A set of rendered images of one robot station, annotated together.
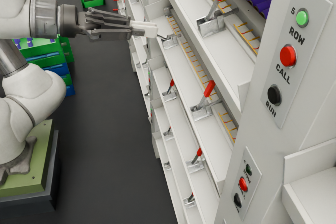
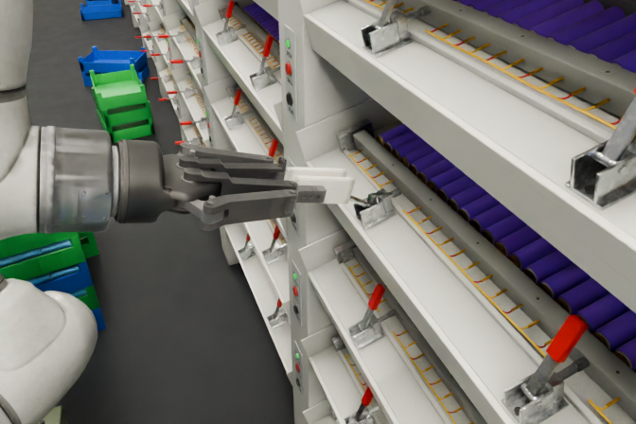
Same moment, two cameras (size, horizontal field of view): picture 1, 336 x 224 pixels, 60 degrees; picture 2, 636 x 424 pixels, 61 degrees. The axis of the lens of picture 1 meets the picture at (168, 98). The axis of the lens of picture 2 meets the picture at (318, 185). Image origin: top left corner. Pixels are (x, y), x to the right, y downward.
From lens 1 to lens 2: 0.24 m
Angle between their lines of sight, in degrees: 13
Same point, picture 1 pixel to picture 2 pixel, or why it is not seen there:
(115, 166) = not seen: outside the picture
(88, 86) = (134, 307)
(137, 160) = not seen: outside the picture
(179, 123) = (409, 403)
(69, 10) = (142, 154)
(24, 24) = (21, 200)
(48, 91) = (55, 344)
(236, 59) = not seen: outside the picture
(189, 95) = (476, 347)
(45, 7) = (79, 151)
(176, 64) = (408, 263)
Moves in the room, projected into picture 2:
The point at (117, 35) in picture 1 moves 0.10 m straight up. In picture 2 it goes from (267, 207) to (260, 108)
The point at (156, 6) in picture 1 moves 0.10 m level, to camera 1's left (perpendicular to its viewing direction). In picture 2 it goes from (320, 131) to (245, 135)
